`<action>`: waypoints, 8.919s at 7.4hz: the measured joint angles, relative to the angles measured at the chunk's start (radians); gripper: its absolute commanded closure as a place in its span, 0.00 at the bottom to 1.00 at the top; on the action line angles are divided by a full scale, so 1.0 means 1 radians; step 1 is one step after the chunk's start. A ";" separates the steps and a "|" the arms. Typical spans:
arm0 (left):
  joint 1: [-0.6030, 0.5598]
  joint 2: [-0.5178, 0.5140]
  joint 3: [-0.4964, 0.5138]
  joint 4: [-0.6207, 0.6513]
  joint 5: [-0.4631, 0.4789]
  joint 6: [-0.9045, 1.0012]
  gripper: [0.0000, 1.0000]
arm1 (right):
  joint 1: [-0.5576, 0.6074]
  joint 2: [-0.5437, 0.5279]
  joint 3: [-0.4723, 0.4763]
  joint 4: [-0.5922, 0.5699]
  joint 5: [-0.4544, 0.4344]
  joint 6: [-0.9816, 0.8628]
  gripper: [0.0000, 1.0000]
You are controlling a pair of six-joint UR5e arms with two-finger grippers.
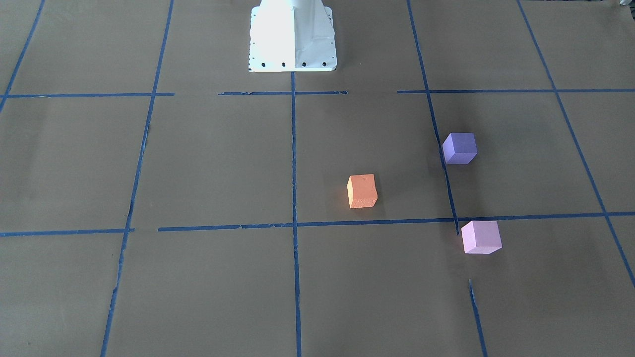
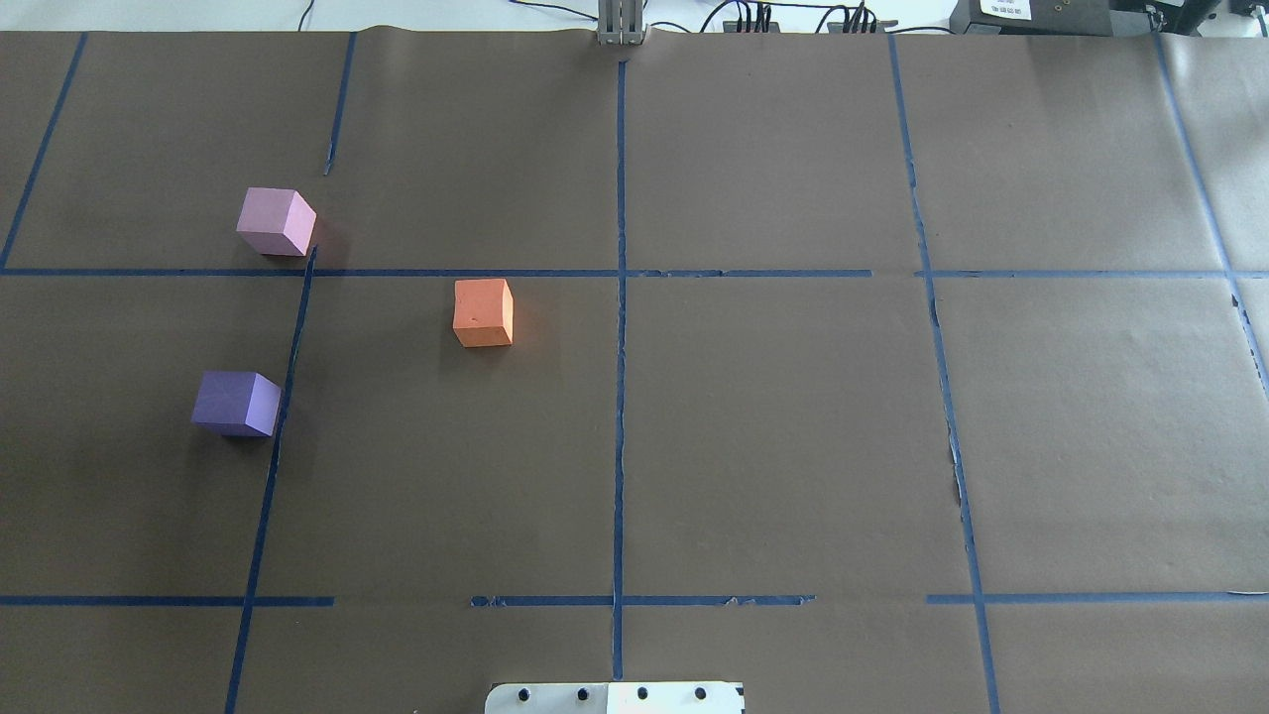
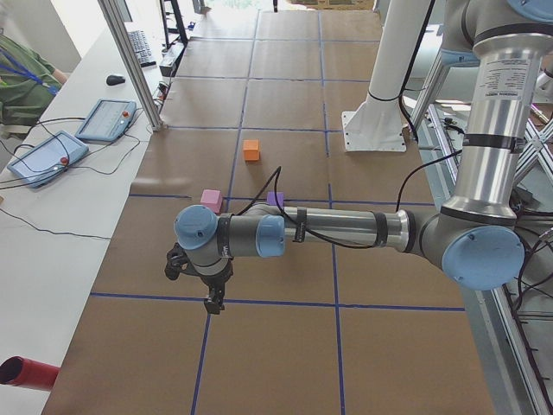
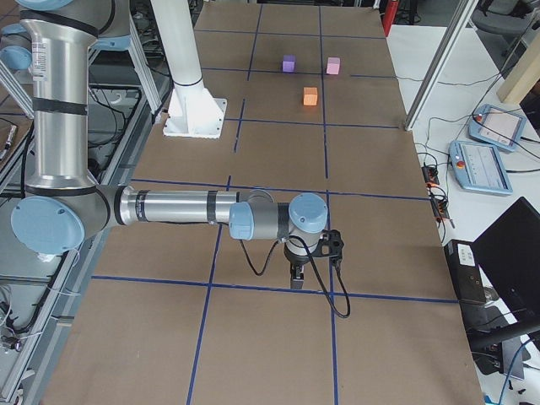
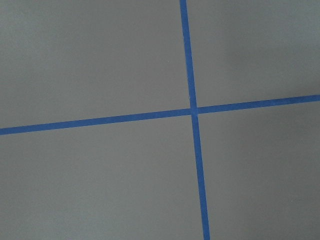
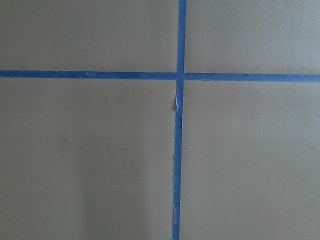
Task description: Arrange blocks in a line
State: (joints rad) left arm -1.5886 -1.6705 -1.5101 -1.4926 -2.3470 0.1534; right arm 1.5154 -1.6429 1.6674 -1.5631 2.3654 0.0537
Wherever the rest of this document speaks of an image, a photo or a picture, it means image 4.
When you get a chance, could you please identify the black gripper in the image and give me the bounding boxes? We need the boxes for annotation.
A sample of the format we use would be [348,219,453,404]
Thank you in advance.
[283,245,310,289]

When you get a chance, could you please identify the orange foam block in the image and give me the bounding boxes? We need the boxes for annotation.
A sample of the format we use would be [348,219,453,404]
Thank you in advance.
[303,87,318,106]

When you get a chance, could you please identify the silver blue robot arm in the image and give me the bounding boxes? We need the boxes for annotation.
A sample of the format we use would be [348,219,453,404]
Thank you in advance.
[11,1,331,289]

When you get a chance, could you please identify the orange black power strip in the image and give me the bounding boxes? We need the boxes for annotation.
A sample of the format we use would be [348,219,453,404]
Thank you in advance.
[421,164,451,224]

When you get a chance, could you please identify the black computer box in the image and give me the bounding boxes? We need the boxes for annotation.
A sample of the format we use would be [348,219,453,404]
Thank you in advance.
[444,240,486,305]

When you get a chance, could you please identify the purple foam block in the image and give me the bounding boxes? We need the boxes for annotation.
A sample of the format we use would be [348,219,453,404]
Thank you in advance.
[282,55,296,73]

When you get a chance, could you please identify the near blue teach pendant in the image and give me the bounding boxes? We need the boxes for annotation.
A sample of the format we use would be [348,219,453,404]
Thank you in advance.
[449,141,513,196]

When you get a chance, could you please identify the blue teach pendant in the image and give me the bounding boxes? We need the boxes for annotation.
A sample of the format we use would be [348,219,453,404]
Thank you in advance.
[468,104,526,152]
[449,141,513,196]

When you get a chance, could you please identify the pink foam block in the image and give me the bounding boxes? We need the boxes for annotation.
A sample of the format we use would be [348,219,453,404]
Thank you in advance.
[326,57,341,75]

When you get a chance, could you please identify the black laptop monitor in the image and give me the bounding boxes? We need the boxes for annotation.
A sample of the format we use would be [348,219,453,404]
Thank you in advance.
[472,197,539,320]

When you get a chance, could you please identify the far blue teach pendant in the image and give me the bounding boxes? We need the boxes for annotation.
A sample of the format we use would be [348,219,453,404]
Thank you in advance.
[468,104,526,152]

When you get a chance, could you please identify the red cylinder tube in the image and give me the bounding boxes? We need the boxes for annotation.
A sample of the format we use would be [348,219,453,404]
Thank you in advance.
[382,0,400,37]

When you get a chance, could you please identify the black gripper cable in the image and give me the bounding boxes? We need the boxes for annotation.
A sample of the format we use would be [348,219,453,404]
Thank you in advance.
[238,235,352,320]

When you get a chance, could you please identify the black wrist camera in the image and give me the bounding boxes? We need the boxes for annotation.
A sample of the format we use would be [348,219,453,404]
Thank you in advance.
[317,229,344,268]

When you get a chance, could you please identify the white pedestal column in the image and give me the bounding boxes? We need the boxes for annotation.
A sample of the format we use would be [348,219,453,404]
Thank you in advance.
[151,0,227,139]

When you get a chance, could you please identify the aluminium frame post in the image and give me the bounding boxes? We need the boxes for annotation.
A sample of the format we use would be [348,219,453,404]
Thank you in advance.
[404,0,478,131]

